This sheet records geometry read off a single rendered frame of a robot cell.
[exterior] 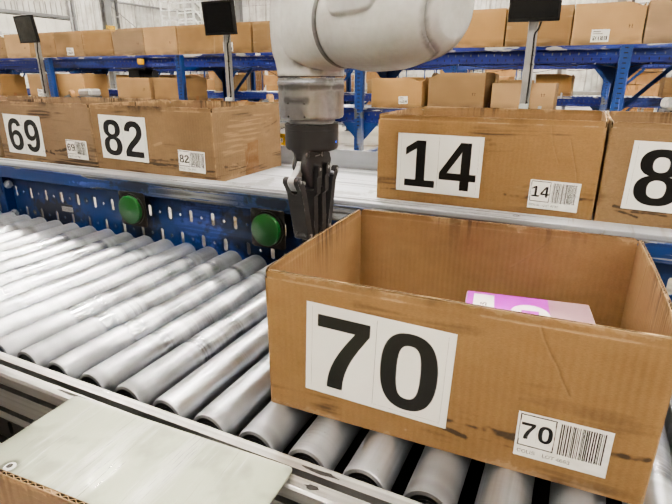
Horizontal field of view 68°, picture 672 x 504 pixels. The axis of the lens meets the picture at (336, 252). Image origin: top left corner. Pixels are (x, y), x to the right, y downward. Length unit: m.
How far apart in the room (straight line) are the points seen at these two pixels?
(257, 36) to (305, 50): 5.94
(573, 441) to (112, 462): 0.44
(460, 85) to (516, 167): 4.40
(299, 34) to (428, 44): 0.18
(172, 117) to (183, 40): 6.02
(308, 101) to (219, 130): 0.56
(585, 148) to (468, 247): 0.28
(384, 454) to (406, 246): 0.34
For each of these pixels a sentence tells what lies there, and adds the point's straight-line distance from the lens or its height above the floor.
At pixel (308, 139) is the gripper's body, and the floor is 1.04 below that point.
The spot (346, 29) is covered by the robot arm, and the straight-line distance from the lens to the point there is 0.58.
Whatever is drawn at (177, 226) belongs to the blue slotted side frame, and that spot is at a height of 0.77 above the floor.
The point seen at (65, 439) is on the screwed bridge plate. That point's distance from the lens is 0.64.
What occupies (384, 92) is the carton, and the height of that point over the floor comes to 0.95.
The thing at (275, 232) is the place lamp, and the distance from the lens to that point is 1.05.
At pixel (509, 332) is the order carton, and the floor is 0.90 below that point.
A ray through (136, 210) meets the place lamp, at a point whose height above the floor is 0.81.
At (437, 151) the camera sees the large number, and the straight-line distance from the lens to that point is 0.96.
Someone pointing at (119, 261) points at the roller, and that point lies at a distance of 1.16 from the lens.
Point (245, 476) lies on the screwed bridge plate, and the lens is 0.54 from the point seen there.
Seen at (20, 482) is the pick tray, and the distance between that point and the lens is 0.44.
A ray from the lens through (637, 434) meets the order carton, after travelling 0.53.
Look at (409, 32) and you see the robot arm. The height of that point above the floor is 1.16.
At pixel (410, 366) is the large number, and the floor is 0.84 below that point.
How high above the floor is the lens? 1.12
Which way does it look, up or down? 19 degrees down
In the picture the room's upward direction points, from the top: straight up
